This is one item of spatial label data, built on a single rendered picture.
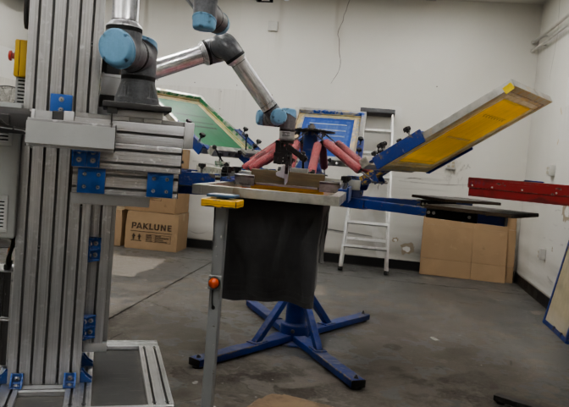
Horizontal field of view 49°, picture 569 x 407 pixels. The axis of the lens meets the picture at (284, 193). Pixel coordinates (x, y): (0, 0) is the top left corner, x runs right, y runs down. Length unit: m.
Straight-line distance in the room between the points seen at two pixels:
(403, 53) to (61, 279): 5.47
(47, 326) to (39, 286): 0.15
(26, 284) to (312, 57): 5.35
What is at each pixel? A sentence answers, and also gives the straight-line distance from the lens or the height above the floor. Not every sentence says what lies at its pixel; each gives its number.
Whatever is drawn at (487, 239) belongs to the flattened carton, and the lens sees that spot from 7.18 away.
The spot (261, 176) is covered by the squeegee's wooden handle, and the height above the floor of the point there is 1.03.
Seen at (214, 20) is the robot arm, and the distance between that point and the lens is 2.06.
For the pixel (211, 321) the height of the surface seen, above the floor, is 0.50.
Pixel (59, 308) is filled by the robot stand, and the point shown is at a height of 0.51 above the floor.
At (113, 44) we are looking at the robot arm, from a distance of 2.09.
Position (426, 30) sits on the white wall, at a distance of 7.31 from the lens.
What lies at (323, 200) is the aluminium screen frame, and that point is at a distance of 2.41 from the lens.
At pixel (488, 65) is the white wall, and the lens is 7.31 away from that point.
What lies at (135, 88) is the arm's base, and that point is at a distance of 2.20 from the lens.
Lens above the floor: 1.11
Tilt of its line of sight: 3 degrees down
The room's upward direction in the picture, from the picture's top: 5 degrees clockwise
